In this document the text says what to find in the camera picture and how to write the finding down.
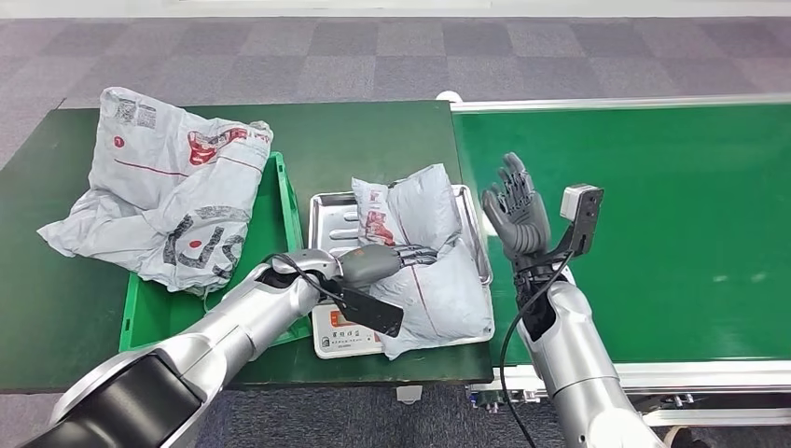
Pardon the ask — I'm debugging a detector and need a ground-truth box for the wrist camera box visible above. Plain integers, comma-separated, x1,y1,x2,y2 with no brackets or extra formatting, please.
551,182,606,259
336,286,407,340

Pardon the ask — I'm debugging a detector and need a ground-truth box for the white electronic scale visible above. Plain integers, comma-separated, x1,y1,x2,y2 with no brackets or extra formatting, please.
306,183,496,362

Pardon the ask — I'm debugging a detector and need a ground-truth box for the large grey printed mailer bag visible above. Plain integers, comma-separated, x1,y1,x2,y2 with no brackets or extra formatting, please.
36,86,275,297

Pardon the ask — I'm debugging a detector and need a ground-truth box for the aluminium conveyor frame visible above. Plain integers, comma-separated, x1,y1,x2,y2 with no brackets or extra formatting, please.
435,91,791,429

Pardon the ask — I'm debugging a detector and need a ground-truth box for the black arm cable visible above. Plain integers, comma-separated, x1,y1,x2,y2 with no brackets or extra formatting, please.
497,249,577,448
264,251,349,305

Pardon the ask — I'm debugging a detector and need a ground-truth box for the bright green conveyor belt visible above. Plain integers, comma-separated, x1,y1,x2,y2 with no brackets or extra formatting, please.
451,102,791,367

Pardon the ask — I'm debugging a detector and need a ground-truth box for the dark green table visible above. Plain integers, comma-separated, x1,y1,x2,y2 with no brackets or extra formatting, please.
0,99,497,396

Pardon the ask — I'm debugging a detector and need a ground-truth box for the green plastic crate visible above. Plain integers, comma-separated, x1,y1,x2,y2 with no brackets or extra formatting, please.
118,151,312,355

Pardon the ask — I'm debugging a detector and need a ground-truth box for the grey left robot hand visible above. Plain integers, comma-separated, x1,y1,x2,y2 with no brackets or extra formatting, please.
335,243,441,291

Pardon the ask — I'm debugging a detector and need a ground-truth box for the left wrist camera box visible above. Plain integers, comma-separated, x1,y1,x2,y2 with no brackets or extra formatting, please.
336,286,407,340

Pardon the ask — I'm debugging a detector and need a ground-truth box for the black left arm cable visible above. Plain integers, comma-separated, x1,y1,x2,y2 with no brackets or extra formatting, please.
264,251,349,305

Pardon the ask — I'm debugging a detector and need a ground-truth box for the small grey mailer package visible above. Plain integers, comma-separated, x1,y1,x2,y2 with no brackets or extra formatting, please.
350,162,496,362

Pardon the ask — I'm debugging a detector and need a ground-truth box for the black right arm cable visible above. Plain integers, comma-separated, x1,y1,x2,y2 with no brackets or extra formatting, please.
497,249,577,448

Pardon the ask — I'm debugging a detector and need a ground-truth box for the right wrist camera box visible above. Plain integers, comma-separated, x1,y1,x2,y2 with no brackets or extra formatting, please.
551,182,606,259

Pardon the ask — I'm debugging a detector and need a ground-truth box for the steel weighing tray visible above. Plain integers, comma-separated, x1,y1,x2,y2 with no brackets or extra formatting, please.
306,183,495,287

